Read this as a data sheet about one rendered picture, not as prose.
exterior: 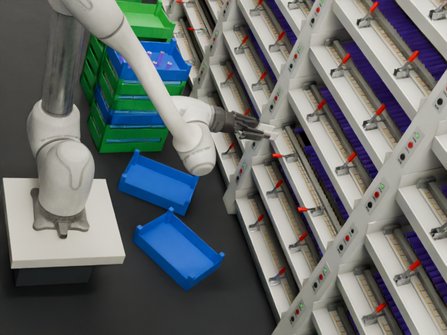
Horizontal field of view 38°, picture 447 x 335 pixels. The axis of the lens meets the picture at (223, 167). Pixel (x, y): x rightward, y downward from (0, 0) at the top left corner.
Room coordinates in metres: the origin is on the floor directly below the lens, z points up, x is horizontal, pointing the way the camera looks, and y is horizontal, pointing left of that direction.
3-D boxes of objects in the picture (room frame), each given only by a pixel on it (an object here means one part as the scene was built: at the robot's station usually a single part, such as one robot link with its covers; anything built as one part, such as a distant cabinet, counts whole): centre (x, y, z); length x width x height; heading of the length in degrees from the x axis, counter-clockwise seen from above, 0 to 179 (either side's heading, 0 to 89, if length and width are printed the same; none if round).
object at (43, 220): (1.47, 0.43, 0.27); 0.22 x 0.18 x 0.06; 31
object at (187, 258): (1.75, 0.03, 0.04); 0.30 x 0.20 x 0.08; 66
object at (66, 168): (1.49, 0.45, 0.41); 0.18 x 0.16 x 0.22; 39
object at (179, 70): (2.29, 0.47, 0.44); 0.30 x 0.20 x 0.08; 130
